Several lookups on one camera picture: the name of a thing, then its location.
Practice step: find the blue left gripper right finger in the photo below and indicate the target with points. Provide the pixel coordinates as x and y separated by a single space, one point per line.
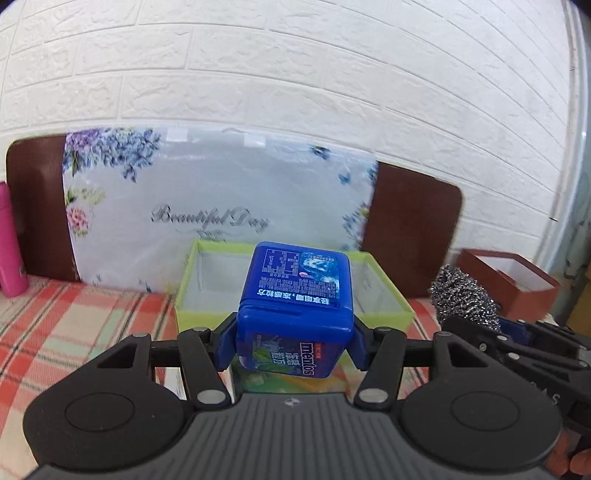
364 346

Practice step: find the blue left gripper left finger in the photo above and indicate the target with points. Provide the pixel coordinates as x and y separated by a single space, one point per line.
223 342

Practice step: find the blue mentos gum box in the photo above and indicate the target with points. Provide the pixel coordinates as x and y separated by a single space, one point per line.
295 316

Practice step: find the steel wool scrubber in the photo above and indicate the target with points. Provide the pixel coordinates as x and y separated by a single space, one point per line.
455 293

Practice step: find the green cardboard shoe box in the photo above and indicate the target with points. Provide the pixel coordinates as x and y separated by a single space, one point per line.
215 274

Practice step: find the brown cardboard box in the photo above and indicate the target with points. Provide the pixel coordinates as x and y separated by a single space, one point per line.
521 290

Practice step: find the dark brown wooden headboard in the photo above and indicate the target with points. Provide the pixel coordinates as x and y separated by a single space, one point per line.
411 226

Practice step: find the plaid bed sheet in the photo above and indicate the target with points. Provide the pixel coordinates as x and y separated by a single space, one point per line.
52 329

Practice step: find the floral plastic bedding bag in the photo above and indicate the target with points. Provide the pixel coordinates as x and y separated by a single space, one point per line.
137 198

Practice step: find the pink thermos bottle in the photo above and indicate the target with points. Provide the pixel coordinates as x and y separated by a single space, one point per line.
13 277

